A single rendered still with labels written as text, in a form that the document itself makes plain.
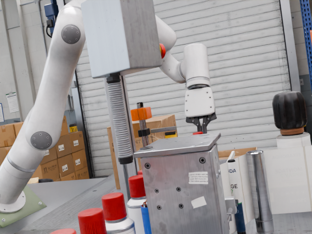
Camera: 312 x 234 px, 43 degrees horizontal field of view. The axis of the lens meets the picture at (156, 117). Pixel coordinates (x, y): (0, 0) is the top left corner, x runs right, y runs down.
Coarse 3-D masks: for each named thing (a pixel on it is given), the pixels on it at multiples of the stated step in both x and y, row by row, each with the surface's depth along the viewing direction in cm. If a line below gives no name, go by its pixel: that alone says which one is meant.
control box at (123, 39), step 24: (96, 0) 93; (120, 0) 86; (144, 0) 90; (96, 24) 94; (120, 24) 87; (144, 24) 90; (96, 48) 96; (120, 48) 88; (144, 48) 89; (96, 72) 98; (120, 72) 92
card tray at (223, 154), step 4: (244, 148) 214; (248, 148) 213; (252, 148) 213; (256, 148) 208; (220, 152) 218; (224, 152) 217; (228, 152) 216; (236, 152) 215; (240, 152) 215; (244, 152) 214; (220, 156) 218; (224, 156) 217; (228, 156) 216; (236, 156) 213
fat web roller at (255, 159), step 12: (252, 156) 85; (252, 168) 85; (264, 168) 85; (252, 180) 86; (264, 180) 85; (252, 192) 87; (264, 192) 85; (264, 204) 85; (264, 216) 86; (264, 228) 86
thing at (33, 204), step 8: (24, 192) 165; (32, 192) 168; (32, 200) 164; (40, 200) 167; (24, 208) 158; (32, 208) 161; (40, 208) 163; (0, 216) 148; (8, 216) 150; (16, 216) 152; (24, 216) 154; (0, 224) 145; (8, 224) 147
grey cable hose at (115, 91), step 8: (112, 80) 90; (120, 80) 91; (112, 88) 90; (120, 88) 91; (112, 96) 90; (120, 96) 91; (112, 104) 91; (120, 104) 90; (120, 112) 90; (120, 120) 91; (120, 128) 91; (120, 136) 91; (128, 136) 92; (120, 144) 91; (128, 144) 91; (120, 152) 91; (128, 152) 91; (120, 160) 91; (128, 160) 91
